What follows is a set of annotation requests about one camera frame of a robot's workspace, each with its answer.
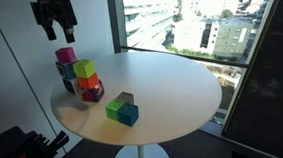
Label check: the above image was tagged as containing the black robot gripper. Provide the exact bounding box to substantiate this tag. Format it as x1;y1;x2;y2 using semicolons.
30;0;80;46

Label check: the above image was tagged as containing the blue toy block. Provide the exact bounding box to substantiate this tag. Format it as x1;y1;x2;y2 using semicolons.
116;101;141;129

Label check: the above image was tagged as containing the magenta toy block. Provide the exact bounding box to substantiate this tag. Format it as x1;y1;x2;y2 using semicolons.
54;46;78;65

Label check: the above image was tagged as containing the dark teal toy block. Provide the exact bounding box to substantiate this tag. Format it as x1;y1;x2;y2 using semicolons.
54;59;80;81

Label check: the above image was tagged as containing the lime yellow toy block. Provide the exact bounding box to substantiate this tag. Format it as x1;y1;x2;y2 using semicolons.
72;58;97;80

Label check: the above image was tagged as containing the white and black toy block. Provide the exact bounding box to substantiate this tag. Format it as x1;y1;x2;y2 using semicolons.
61;76;80;96

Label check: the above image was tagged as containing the orange toy block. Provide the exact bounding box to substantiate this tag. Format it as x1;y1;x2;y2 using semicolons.
76;72;101;91

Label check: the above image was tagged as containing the purple toy block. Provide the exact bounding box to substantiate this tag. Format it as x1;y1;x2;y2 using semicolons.
79;81;106;104

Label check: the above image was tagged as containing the grey toy block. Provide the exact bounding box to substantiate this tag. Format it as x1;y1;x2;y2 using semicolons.
114;91;135;107

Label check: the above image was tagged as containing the green toy block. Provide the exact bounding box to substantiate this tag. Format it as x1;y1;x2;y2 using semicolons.
104;97;127;124

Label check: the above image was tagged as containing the black equipment pile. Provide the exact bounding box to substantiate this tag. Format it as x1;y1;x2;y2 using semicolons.
0;120;105;158

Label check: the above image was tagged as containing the white apartment building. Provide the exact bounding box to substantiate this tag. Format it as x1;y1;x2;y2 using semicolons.
170;0;245;56

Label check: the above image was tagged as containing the grey green apartment building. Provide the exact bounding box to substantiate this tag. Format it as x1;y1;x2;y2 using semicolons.
210;16;258;61

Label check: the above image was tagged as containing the black panel screen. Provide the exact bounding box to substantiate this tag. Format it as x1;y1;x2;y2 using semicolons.
211;0;283;158

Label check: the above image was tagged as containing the dark window frame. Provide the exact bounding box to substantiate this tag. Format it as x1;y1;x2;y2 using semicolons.
106;0;249;78

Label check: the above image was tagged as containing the white table pedestal base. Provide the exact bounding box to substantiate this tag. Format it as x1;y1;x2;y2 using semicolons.
109;141;172;158

